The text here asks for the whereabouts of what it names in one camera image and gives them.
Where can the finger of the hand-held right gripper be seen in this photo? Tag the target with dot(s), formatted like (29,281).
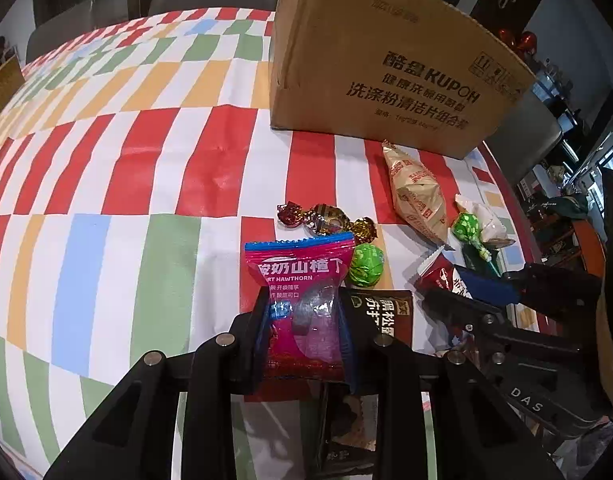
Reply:
(466,315)
(491,287)

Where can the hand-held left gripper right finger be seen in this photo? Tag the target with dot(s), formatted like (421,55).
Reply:
(350,350)

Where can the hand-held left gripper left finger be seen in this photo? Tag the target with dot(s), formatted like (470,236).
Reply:
(254,340)

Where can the red white snack packet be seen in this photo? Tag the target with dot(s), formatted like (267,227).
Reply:
(439,277)

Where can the pink snack packet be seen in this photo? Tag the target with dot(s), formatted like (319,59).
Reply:
(296,270)

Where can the brown cardboard box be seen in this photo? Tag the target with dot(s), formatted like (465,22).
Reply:
(386,35)

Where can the black cracker packet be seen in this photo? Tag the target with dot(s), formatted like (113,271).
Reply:
(386,310)

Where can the green foil lollipop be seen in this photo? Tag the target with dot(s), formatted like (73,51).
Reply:
(466,227)

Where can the green foil candy ball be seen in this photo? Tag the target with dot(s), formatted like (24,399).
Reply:
(367,265)

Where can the wooden chair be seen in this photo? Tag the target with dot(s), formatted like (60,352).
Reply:
(589,250)

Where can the beige snack packet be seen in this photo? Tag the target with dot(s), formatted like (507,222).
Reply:
(419,200)

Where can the brown gold wrapped candy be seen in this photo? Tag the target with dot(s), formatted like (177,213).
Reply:
(329,217)

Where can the colourful checkered tablecloth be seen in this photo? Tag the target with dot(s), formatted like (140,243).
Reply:
(136,160)

